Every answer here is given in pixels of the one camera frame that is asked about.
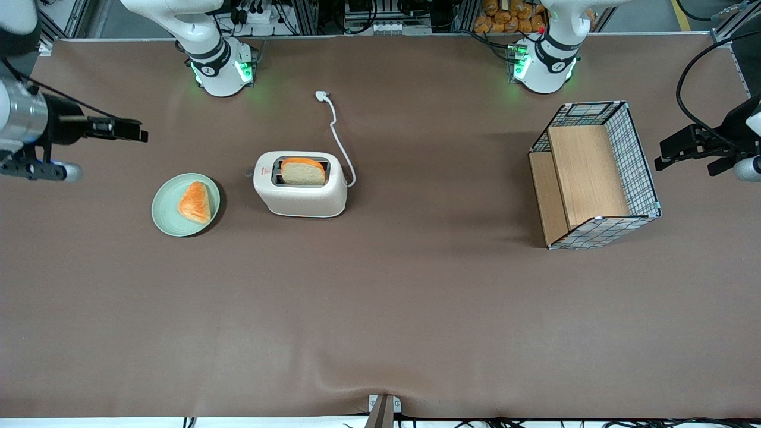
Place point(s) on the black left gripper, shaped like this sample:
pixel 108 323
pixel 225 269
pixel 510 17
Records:
pixel 726 131

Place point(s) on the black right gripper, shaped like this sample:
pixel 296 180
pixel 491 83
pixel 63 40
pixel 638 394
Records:
pixel 63 125

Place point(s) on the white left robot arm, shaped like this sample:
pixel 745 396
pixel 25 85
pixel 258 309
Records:
pixel 544 65

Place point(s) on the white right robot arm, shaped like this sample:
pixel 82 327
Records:
pixel 208 53

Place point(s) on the white two-slot toaster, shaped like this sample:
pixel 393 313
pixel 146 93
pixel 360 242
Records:
pixel 303 199

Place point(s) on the light green round plate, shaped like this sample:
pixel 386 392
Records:
pixel 166 208

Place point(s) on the orange triangular pastry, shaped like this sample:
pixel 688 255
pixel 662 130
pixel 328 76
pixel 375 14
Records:
pixel 195 205

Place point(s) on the white power strip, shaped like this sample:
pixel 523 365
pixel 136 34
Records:
pixel 255 16

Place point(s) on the toast slice with orange crust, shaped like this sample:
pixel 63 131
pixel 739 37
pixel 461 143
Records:
pixel 303 173

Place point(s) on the pile of orange bread rolls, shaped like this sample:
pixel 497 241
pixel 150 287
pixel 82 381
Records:
pixel 505 18

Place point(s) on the brown table mat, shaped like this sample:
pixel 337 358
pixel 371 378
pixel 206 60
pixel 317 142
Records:
pixel 416 309

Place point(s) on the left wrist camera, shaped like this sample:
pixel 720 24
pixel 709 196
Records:
pixel 748 169

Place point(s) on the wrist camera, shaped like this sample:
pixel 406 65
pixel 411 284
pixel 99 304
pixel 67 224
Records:
pixel 41 171
pixel 748 169

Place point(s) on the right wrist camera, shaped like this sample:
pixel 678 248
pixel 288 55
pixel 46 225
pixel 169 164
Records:
pixel 41 171

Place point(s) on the aluminium frame rail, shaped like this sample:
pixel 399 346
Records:
pixel 728 30

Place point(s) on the metal table edge bracket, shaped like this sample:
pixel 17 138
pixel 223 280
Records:
pixel 383 413

